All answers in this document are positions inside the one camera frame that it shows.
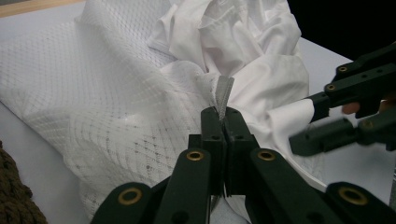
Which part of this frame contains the white garment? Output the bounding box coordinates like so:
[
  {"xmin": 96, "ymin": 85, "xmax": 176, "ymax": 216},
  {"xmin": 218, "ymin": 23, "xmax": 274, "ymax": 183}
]
[{"xmin": 148, "ymin": 0, "xmax": 328, "ymax": 192}]

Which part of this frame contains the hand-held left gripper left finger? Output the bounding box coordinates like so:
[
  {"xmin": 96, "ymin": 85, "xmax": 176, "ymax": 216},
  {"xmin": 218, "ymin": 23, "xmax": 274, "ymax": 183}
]
[{"xmin": 188, "ymin": 106, "xmax": 227, "ymax": 197}]

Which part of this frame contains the wooden table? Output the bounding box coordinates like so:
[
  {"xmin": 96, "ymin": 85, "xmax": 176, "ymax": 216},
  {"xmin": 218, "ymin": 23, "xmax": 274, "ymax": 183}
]
[{"xmin": 0, "ymin": 0, "xmax": 85, "ymax": 18}]

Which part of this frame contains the black curtain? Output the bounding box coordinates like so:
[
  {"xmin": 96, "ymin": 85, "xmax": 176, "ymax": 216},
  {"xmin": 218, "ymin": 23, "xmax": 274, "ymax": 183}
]
[{"xmin": 286, "ymin": 0, "xmax": 396, "ymax": 62}]

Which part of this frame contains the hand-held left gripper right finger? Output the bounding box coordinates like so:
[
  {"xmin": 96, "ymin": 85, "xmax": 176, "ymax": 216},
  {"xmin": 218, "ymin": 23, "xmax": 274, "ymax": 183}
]
[{"xmin": 223, "ymin": 106, "xmax": 260, "ymax": 197}]

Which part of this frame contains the white table cover board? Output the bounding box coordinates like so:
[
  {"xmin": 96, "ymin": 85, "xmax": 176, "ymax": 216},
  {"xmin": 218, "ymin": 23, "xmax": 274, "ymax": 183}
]
[{"xmin": 0, "ymin": 1, "xmax": 396, "ymax": 224}]

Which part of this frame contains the brown wicker basket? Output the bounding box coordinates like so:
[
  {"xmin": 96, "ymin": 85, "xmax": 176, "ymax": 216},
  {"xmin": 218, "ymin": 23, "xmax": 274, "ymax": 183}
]
[{"xmin": 0, "ymin": 139, "xmax": 50, "ymax": 224}]

